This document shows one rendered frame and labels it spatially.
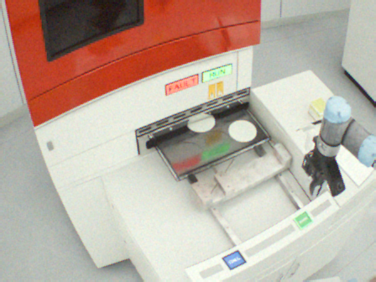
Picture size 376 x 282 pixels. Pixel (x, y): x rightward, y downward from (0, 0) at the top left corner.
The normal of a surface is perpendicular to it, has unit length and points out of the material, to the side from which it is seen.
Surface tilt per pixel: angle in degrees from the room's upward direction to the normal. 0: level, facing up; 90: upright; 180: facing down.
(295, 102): 0
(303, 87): 0
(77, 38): 90
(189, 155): 0
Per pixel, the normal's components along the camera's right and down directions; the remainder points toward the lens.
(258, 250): -0.01, -0.65
